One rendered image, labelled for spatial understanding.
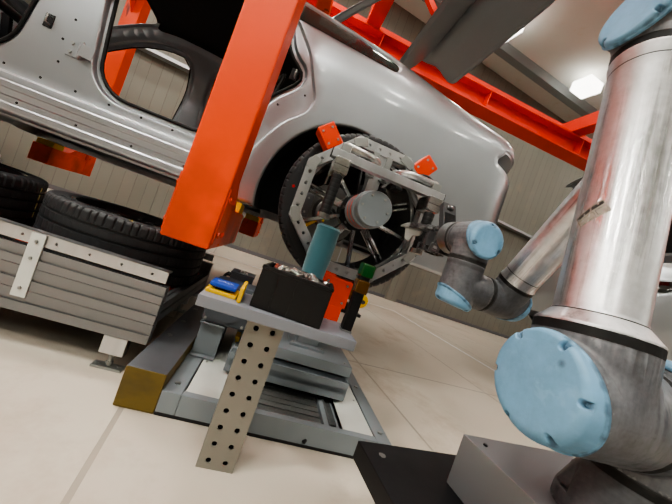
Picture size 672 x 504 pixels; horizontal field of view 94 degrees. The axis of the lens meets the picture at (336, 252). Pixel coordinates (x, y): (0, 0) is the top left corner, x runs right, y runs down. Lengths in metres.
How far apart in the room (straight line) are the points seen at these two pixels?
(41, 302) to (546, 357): 1.41
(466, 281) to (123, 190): 6.90
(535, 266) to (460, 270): 0.16
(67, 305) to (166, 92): 6.34
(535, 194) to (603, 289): 10.31
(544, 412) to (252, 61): 1.19
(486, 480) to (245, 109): 1.16
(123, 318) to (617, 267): 1.32
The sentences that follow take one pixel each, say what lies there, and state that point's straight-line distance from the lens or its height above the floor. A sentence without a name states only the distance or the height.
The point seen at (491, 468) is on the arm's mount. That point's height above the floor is 0.39.
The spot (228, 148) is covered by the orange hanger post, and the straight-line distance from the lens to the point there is 1.16.
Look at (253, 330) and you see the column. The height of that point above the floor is 0.39.
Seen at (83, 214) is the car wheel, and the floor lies 0.48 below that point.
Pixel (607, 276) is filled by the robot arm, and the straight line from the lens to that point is 0.56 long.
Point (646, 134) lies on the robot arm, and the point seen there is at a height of 0.97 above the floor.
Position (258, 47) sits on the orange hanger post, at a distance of 1.27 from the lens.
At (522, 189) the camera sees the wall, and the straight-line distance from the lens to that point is 10.47.
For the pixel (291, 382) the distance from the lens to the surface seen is 1.36.
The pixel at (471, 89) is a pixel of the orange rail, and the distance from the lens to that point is 4.77.
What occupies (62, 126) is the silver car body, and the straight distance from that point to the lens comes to 1.95.
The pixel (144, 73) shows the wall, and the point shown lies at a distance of 7.63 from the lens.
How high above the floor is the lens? 0.66
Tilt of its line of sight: level
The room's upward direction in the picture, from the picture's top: 20 degrees clockwise
